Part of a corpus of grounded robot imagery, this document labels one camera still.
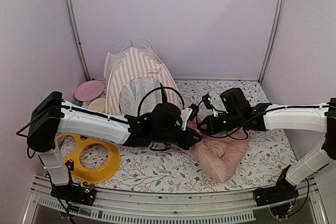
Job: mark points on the pink bowl behind tent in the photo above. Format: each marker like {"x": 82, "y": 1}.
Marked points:
{"x": 89, "y": 91}

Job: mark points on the cream cat-ear pet bowl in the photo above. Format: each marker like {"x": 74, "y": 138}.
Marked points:
{"x": 98, "y": 105}

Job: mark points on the striped pet tent fabric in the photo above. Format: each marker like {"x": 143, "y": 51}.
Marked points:
{"x": 135, "y": 78}

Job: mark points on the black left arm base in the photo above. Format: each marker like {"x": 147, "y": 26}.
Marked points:
{"x": 81, "y": 194}

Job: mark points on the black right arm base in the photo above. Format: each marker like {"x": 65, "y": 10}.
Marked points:
{"x": 281, "y": 191}

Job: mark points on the left aluminium frame post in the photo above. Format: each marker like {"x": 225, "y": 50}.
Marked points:
{"x": 76, "y": 39}

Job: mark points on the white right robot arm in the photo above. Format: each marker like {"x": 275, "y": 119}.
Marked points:
{"x": 263, "y": 117}

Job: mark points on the aluminium frame post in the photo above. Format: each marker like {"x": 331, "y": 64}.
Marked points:
{"x": 76, "y": 39}
{"x": 271, "y": 41}

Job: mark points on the white flexible tent pole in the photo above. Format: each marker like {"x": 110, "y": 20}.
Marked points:
{"x": 119, "y": 46}

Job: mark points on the front aluminium rail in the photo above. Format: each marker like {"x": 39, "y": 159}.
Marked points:
{"x": 119, "y": 206}

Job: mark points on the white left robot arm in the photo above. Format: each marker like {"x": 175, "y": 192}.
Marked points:
{"x": 55, "y": 115}

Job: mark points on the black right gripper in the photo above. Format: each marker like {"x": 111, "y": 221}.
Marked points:
{"x": 212, "y": 129}

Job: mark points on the pink gingham cushion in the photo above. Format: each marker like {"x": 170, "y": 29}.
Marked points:
{"x": 219, "y": 158}

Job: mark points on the right aluminium frame post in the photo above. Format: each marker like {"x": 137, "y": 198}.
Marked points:
{"x": 271, "y": 41}

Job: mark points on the yellow double bowl holder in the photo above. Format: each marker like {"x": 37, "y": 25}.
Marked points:
{"x": 88, "y": 159}

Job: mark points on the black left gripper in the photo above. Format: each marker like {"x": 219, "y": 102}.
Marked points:
{"x": 188, "y": 142}

